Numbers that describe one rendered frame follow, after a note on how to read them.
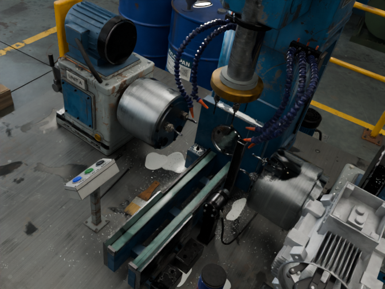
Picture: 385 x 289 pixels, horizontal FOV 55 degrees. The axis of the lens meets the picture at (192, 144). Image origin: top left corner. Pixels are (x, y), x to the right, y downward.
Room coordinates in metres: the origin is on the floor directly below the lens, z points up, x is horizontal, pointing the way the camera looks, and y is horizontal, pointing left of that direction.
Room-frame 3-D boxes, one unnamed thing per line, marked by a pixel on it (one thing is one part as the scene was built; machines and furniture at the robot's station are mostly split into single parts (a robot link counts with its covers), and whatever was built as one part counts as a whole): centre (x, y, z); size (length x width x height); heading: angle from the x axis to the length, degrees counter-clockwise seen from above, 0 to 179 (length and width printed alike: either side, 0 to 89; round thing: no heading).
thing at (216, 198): (0.95, -0.23, 0.92); 0.45 x 0.13 x 0.24; 152
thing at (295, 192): (0.90, -0.38, 1.04); 0.41 x 0.25 x 0.25; 62
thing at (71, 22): (1.32, 0.49, 1.16); 0.33 x 0.26 x 0.42; 62
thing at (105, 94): (1.33, 0.44, 0.99); 0.35 x 0.31 x 0.37; 62
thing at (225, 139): (1.13, -0.13, 1.02); 0.15 x 0.02 x 0.15; 62
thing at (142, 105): (1.22, 0.22, 1.04); 0.37 x 0.25 x 0.25; 62
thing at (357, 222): (0.51, -0.36, 1.41); 0.12 x 0.11 x 0.07; 152
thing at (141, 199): (0.94, 0.15, 0.80); 0.21 x 0.05 x 0.01; 158
